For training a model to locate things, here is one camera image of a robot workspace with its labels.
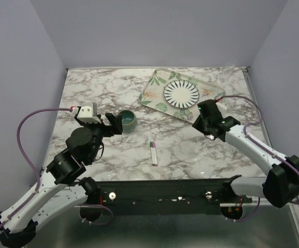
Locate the floral leaf tray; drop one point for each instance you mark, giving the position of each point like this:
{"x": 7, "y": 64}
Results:
{"x": 152, "y": 95}

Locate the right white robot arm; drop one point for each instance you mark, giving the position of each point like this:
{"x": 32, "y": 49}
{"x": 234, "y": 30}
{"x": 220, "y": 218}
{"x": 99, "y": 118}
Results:
{"x": 279, "y": 186}

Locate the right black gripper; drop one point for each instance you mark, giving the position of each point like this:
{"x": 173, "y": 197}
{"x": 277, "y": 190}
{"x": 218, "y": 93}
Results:
{"x": 197, "y": 125}

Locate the green ceramic mug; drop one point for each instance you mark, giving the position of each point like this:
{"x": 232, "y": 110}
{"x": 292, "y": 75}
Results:
{"x": 129, "y": 121}

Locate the white pen green tip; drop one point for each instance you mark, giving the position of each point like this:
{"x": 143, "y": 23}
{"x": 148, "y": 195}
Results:
{"x": 152, "y": 156}

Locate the striped blue white plate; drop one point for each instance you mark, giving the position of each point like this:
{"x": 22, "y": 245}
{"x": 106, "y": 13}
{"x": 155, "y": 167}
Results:
{"x": 181, "y": 94}

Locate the clear glass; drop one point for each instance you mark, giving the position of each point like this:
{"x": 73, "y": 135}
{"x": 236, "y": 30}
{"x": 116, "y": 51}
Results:
{"x": 227, "y": 71}

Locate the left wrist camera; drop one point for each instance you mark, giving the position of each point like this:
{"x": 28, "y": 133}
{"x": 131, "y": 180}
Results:
{"x": 86, "y": 113}

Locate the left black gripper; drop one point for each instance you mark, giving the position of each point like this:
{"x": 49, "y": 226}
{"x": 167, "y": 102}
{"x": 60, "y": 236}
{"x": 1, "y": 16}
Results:
{"x": 115, "y": 121}

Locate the white pen pink tip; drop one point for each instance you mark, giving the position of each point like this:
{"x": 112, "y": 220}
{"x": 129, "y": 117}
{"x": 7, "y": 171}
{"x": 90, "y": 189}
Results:
{"x": 155, "y": 157}

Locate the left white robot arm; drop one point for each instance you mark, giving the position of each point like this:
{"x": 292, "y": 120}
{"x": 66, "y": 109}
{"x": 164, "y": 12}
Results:
{"x": 60, "y": 186}

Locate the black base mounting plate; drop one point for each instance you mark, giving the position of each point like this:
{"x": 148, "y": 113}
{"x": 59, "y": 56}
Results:
{"x": 165, "y": 197}

